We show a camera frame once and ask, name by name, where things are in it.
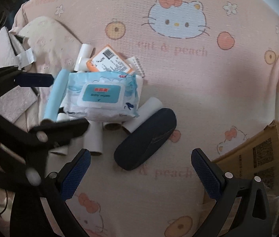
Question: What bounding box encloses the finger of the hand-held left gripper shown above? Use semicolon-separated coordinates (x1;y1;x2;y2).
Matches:
0;104;90;153
0;65;55;97

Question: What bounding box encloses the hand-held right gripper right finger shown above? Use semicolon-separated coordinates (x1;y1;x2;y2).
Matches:
191;148;272;237

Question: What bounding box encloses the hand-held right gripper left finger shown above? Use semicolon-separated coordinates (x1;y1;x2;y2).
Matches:
10;149;92;237

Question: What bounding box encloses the light blue tube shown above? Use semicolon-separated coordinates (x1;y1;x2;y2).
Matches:
42;69;71;122

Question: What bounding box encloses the pile of white tubes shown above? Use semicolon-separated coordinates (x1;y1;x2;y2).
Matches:
48;43;163;157

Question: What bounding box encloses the baby wipes pack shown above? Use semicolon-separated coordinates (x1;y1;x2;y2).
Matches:
61;70;141;122

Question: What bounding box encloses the brown cardboard box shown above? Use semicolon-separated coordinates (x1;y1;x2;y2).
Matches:
202;120;279;228

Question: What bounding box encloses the orange white tissue pack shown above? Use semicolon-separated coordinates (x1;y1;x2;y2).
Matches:
85;44;135;76

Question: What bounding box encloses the pink grey fabric bag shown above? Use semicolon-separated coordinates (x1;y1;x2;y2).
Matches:
0;26;40;126

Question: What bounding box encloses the dark blue glasses case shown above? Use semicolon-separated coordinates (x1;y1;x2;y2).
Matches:
113;108;178;171

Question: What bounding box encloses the pink cat printed blanket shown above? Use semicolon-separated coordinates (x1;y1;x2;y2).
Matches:
9;0;279;237

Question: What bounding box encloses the white spiral notepad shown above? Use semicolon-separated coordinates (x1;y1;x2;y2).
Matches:
126;55;146;79

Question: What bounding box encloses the black cable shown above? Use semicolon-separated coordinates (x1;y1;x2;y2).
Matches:
0;190;9;215

